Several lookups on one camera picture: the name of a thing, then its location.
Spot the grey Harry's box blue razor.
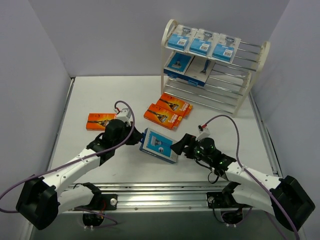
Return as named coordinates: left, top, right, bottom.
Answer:
left=184, top=56, right=216, bottom=87

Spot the clear Gillette blister pack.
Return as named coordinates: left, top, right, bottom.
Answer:
left=188, top=28, right=220, bottom=57
left=167, top=24, right=198, bottom=52

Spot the white Gillette Skinguard razor pack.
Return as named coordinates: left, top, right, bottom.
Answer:
left=212, top=33, right=241, bottom=63

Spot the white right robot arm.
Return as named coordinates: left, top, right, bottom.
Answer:
left=170, top=133, right=315, bottom=232

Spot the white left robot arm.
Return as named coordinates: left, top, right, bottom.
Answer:
left=16, top=119, right=143, bottom=230

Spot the cream metal-rod shelf rack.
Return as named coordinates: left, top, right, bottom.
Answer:
left=160, top=19, right=271, bottom=117

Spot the orange Gillette Fusion5 box left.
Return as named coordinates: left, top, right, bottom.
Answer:
left=85, top=113, right=116, bottom=131

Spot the orange gillette fusion5 box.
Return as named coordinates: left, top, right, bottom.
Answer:
left=85, top=113, right=116, bottom=131
left=143, top=103, right=183, bottom=130
left=156, top=93, right=193, bottom=118

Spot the orange Gillette Fusion5 box middle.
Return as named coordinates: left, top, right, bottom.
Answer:
left=143, top=103, right=183, bottom=130

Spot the orange Gillette Fusion5 box right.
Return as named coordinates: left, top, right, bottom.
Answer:
left=156, top=93, right=193, bottom=118

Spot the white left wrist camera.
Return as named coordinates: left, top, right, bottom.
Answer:
left=114, top=108, right=132, bottom=125

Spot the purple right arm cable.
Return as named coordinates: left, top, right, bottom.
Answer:
left=199, top=114, right=301, bottom=240

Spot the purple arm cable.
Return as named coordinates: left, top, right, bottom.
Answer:
left=0, top=100, right=136, bottom=228
left=199, top=114, right=301, bottom=240

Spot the aluminium mounting rail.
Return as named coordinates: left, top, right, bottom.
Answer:
left=27, top=179, right=300, bottom=216

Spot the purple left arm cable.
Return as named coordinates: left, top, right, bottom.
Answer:
left=0, top=100, right=136, bottom=228

